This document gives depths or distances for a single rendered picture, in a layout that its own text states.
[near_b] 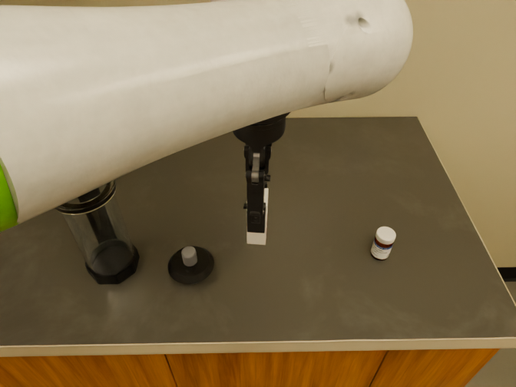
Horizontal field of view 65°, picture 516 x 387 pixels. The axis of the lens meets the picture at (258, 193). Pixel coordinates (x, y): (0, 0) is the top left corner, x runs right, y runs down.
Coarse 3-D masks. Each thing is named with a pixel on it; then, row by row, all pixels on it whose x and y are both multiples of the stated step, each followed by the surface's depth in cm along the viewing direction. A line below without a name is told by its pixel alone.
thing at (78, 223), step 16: (96, 192) 75; (64, 208) 64; (80, 208) 64; (96, 208) 66; (112, 208) 70; (80, 224) 68; (96, 224) 69; (112, 224) 72; (80, 240) 72; (96, 240) 71; (112, 240) 73; (128, 240) 79; (96, 256) 74; (112, 256) 76; (128, 256) 79; (96, 272) 78; (112, 272) 78
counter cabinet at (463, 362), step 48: (0, 384) 91; (48, 384) 91; (96, 384) 92; (144, 384) 92; (192, 384) 93; (240, 384) 93; (288, 384) 94; (336, 384) 94; (384, 384) 95; (432, 384) 95
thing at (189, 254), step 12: (180, 252) 82; (192, 252) 78; (204, 252) 82; (168, 264) 81; (180, 264) 80; (192, 264) 79; (204, 264) 80; (180, 276) 78; (192, 276) 78; (204, 276) 79
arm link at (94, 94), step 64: (256, 0) 28; (320, 0) 30; (384, 0) 33; (0, 64) 17; (64, 64) 19; (128, 64) 21; (192, 64) 23; (256, 64) 26; (320, 64) 30; (384, 64) 34; (0, 128) 17; (64, 128) 19; (128, 128) 21; (192, 128) 25; (64, 192) 21
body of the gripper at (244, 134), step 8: (280, 120) 54; (240, 128) 54; (248, 128) 53; (256, 128) 53; (264, 128) 53; (272, 128) 54; (280, 128) 55; (240, 136) 55; (248, 136) 54; (256, 136) 54; (264, 136) 54; (272, 136) 54; (280, 136) 56; (248, 144) 55; (256, 144) 55; (264, 144) 55; (256, 152) 56; (264, 152) 56; (264, 160) 58
